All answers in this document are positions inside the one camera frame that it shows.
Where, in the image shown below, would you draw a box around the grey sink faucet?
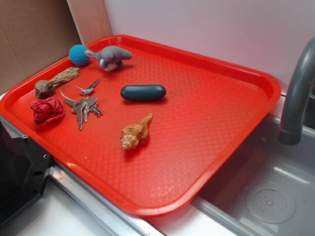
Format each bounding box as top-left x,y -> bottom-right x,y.
278,38 -> 315,146

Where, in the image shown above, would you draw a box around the brown driftwood piece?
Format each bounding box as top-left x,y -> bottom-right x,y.
34,67 -> 80,99

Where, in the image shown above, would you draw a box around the grey plastic sink basin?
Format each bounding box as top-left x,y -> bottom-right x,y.
189,92 -> 315,236

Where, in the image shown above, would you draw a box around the dark teal oval capsule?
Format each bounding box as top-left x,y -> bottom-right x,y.
121,85 -> 166,102

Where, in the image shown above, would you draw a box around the brown spiral seashell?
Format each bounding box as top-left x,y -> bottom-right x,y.
120,113 -> 153,150

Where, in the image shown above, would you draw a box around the red plastic tray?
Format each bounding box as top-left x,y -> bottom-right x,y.
0,35 -> 281,217

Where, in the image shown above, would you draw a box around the grey plush bunny toy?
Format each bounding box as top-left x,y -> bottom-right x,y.
84,46 -> 133,72

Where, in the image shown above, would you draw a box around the crumpled red cloth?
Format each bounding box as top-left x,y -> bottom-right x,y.
30,97 -> 65,126

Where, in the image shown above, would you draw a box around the brown cardboard panel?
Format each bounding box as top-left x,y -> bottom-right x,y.
0,0 -> 81,94

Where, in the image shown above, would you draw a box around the silver keys on ring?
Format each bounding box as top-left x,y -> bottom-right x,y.
60,79 -> 103,131

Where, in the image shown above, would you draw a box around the blue crocheted ball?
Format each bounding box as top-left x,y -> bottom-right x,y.
69,45 -> 90,66

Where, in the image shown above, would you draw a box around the light wooden board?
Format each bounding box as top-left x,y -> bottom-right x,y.
67,0 -> 113,45

